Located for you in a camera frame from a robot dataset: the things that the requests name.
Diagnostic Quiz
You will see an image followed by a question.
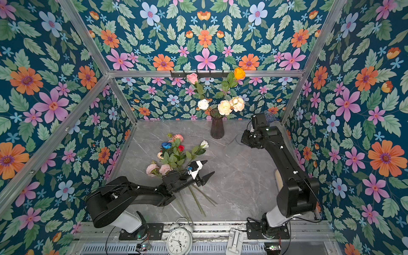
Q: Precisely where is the dark pink ribbed glass vase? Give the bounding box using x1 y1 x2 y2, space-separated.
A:
210 109 225 139

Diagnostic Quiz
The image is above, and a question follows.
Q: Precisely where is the cream double-bloom flower stem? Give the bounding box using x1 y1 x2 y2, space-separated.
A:
217 97 245 117

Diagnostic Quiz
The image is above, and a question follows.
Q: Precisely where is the white rose stem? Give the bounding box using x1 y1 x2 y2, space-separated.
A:
197 99 215 117

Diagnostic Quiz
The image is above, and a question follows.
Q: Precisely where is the yellow rose stem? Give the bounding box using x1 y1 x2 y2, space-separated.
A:
215 68 246 102

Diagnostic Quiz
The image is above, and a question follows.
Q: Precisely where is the pink rose stem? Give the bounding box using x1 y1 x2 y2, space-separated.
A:
187 73 205 100

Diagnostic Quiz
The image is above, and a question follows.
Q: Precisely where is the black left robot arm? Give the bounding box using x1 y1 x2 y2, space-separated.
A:
85 160 215 235

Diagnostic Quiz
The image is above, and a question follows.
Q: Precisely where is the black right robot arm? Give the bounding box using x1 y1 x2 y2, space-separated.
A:
241 113 320 238

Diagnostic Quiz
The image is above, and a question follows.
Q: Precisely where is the pile of artificial flowers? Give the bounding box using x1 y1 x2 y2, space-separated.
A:
146 133 217 217

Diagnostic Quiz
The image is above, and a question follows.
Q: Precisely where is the purple ribbed glass vase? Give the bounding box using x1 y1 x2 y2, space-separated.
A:
265 111 276 123

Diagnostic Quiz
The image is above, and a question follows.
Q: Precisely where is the beige cloth roll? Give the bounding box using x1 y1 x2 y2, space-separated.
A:
275 170 284 192

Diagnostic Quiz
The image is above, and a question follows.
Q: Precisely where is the white twin-bell alarm clock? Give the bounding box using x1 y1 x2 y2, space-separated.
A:
166 217 193 255

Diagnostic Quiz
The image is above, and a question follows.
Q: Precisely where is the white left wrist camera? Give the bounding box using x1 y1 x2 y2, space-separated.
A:
187 161 203 180

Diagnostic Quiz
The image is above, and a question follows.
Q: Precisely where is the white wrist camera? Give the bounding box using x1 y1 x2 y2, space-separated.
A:
187 161 203 180
251 113 269 130

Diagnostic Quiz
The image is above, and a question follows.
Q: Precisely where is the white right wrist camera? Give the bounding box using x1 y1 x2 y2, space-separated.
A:
251 113 269 130

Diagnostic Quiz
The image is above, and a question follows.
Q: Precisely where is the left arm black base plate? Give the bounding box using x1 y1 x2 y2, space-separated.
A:
119 223 164 241

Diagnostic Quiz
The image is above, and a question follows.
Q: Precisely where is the white plastic clip bracket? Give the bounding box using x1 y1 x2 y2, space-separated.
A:
225 228 244 255

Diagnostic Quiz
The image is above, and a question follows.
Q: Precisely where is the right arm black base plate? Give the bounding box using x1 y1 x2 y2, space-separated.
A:
246 222 290 240

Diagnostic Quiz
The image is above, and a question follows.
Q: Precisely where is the black hook rail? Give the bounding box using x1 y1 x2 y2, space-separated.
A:
170 70 234 79

